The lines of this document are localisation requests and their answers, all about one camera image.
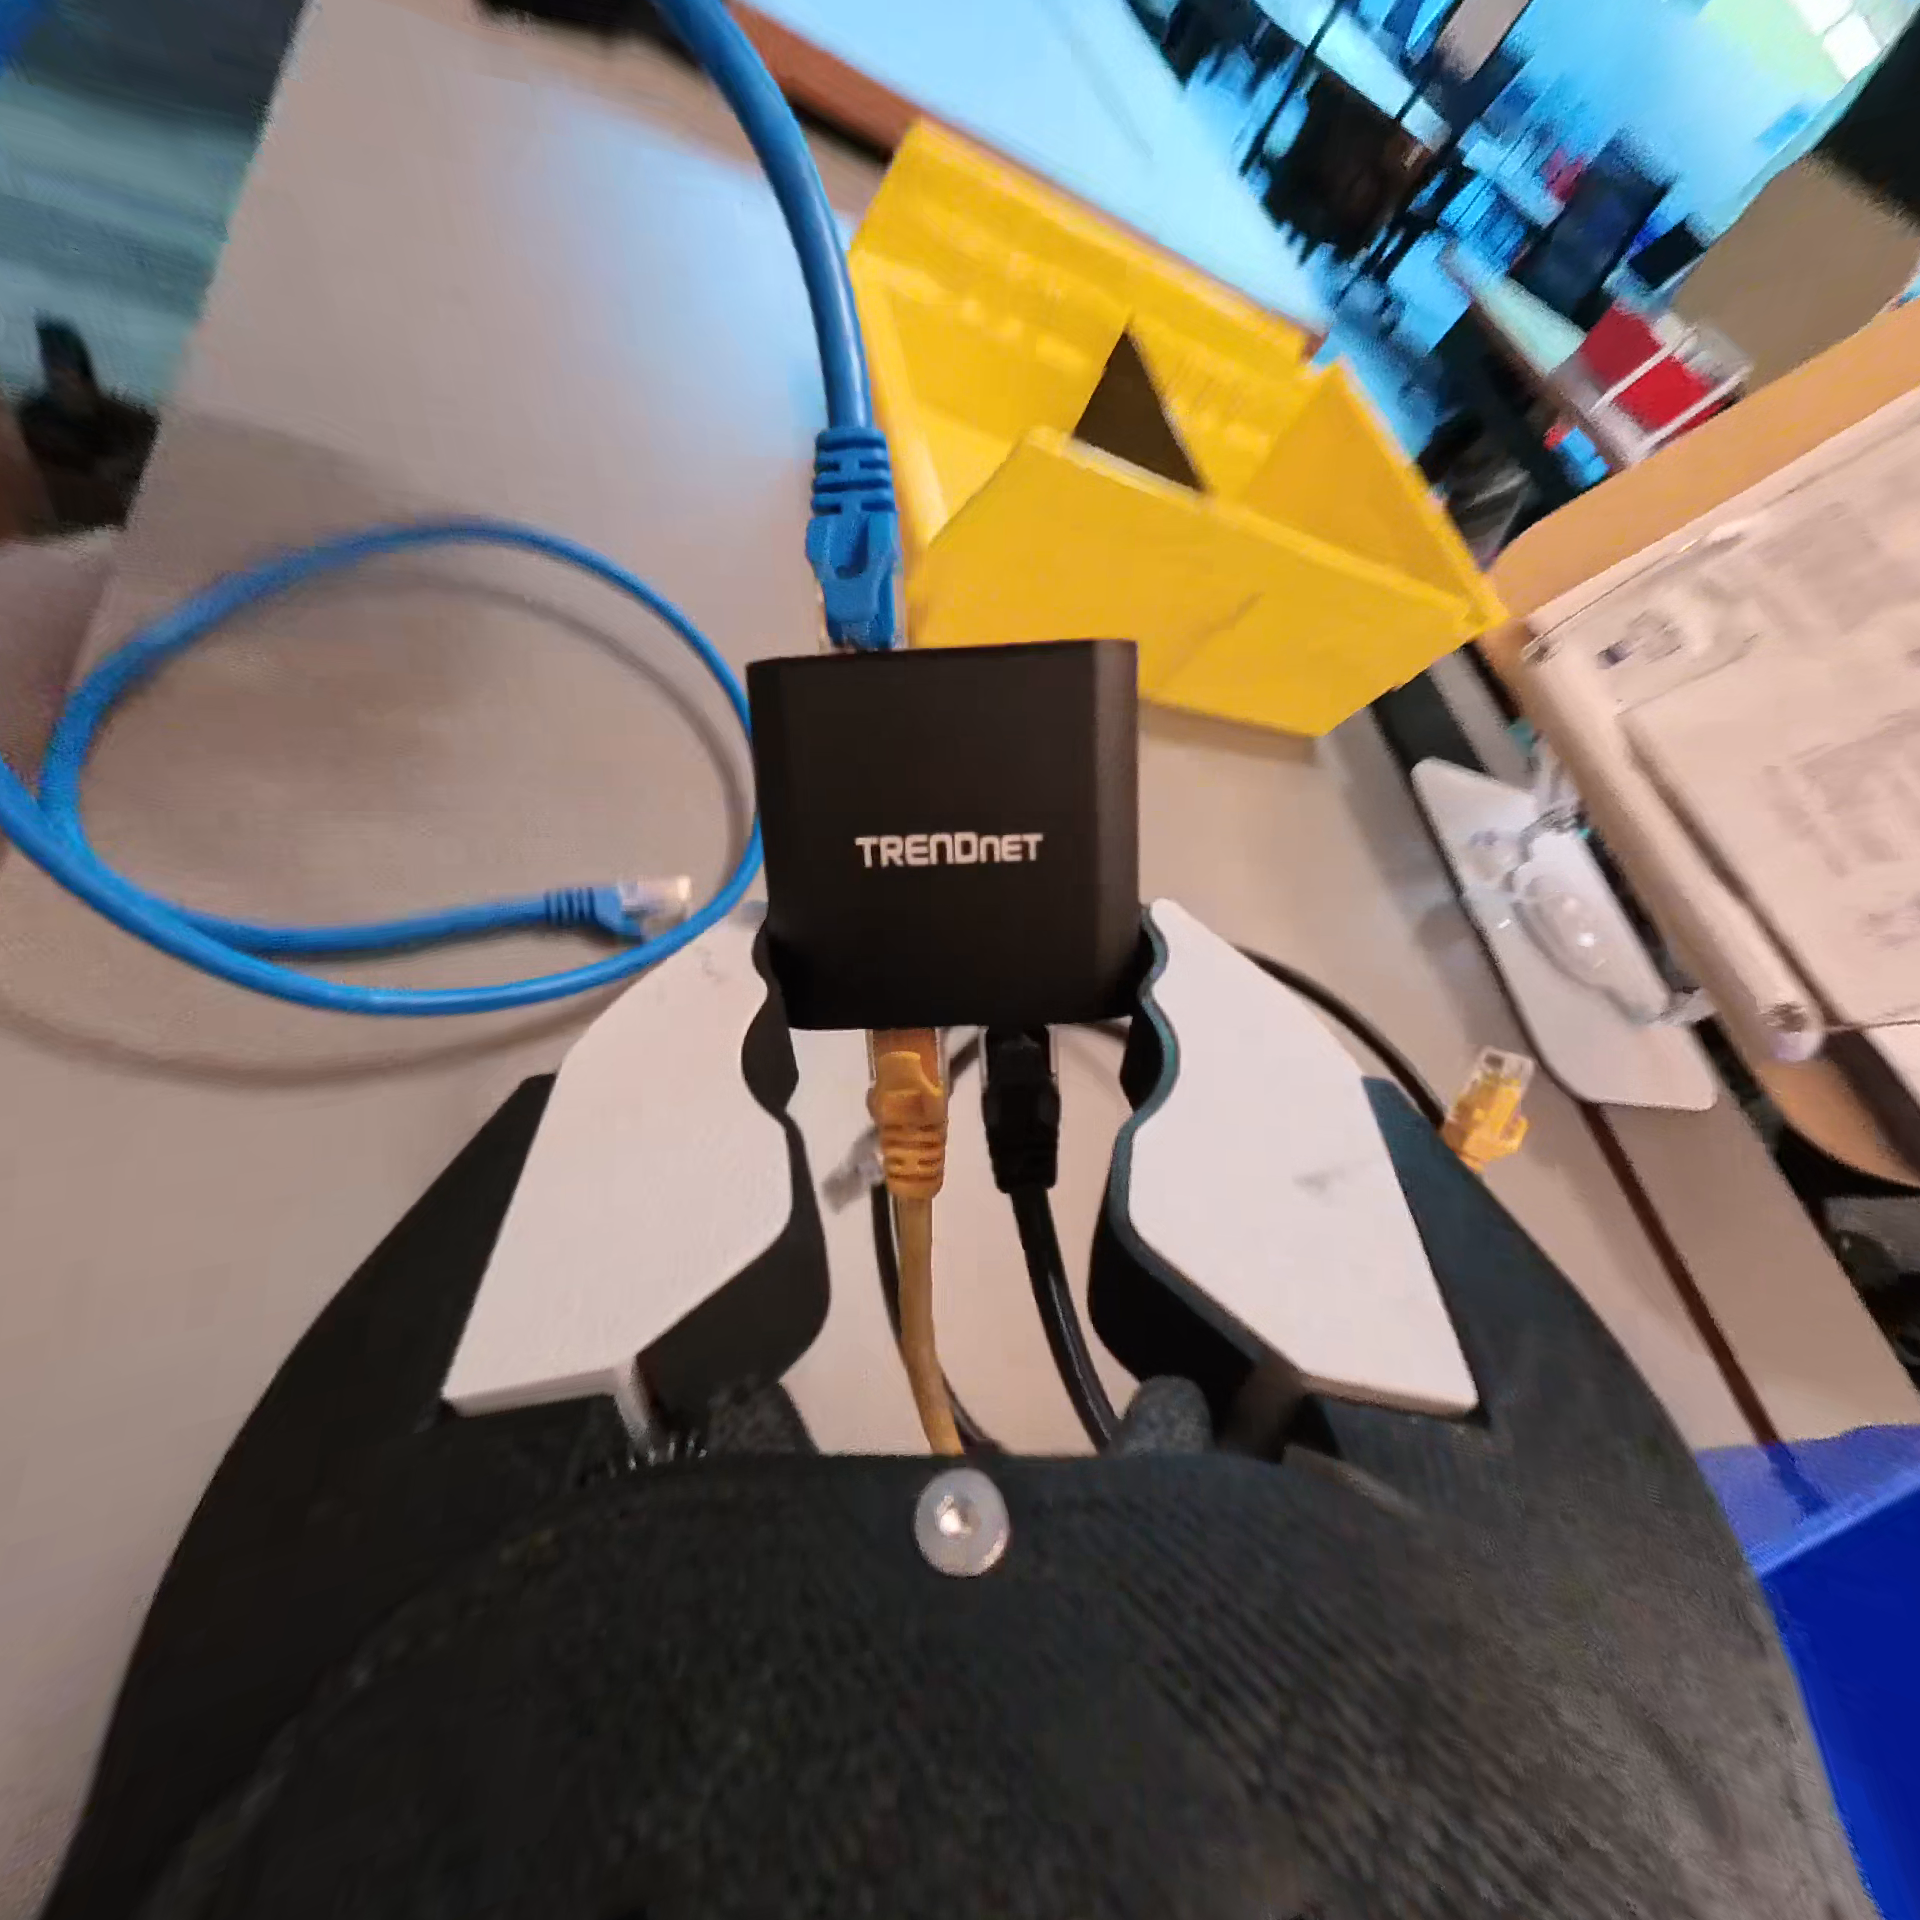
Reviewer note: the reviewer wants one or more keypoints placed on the printed paper sheet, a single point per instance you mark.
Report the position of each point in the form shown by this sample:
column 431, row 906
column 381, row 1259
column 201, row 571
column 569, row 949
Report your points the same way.
column 1800, row 721

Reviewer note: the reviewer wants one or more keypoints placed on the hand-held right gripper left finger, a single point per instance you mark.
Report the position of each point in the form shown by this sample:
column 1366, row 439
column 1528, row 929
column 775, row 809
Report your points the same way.
column 646, row 1185

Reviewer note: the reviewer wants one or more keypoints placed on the blue plastic bin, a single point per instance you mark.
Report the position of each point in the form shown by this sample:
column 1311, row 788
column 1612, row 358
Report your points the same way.
column 1838, row 1621

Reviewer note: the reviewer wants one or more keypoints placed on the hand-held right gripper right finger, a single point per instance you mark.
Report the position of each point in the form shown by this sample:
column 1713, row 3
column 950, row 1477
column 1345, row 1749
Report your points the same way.
column 1277, row 1185

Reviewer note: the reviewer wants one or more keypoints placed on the white stand base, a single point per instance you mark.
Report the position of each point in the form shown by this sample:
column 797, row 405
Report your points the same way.
column 1575, row 961

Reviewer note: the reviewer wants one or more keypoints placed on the yellow plastic bin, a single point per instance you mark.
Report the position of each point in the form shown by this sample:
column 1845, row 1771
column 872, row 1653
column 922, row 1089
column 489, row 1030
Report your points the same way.
column 1170, row 599

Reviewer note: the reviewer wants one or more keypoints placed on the wooden document board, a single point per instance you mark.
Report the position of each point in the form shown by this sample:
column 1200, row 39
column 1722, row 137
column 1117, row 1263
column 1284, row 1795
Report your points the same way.
column 1650, row 505

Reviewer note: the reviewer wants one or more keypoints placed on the grey desk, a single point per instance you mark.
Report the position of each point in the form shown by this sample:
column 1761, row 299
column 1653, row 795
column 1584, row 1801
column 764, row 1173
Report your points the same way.
column 406, row 346

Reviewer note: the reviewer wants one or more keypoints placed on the black network adapter box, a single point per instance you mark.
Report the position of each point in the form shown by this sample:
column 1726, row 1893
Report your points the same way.
column 937, row 765

